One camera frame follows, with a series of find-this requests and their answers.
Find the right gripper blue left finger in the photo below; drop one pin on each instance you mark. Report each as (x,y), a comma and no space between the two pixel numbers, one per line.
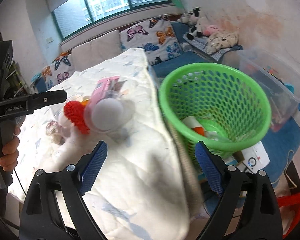
(90,165)

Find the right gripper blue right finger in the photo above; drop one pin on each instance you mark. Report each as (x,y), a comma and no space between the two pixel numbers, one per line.
(211,166)

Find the clear plastic dome cup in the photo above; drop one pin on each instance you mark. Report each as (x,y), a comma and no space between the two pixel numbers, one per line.
(104,113)

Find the pink snack wrapper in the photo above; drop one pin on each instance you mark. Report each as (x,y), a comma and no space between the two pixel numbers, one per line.
(108,87)

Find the person's left hand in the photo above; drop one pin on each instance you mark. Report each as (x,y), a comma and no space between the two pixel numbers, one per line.
(8,161)

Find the dark shelf with clutter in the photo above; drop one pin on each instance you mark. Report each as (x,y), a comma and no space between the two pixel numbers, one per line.
(11,81)

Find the white cardboard box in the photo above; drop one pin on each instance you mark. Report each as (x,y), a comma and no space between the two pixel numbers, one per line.
(255,158)

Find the white quilted blanket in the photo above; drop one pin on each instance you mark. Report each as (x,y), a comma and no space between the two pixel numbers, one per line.
(139,192)

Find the crumpled white tissue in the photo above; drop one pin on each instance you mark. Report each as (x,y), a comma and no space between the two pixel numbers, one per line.
(54,132)

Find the green plastic mesh basket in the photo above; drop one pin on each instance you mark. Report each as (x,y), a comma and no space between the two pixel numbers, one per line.
(216,104)

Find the red foam fruit net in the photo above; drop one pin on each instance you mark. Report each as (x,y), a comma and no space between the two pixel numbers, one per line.
(74,111)

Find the small butterfly print pillow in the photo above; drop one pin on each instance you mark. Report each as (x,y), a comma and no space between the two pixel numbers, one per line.
(58,71)

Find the red plastic stool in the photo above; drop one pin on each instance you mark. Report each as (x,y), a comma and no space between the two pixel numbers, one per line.
(291,202)

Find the beige sofa cushion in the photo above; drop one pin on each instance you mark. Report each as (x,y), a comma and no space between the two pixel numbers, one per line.
(96,51)

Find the clear plastic storage bin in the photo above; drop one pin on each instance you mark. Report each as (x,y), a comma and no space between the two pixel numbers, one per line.
(280,82)

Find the blue white patterned mat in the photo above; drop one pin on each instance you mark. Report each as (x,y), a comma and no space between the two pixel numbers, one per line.
(201,45)

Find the cream spotted cloth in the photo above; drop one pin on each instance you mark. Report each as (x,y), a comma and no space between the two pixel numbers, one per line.
(221,40)

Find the pink plush toy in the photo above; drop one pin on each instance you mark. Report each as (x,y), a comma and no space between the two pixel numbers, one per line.
(210,29)

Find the large butterfly print pillow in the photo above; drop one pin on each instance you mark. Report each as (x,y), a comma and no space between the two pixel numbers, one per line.
(155,36)

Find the black white cow plush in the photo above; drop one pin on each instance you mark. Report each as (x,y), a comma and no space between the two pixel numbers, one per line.
(194,21)

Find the window with green frame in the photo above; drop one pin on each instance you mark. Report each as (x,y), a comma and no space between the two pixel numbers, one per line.
(107,2)

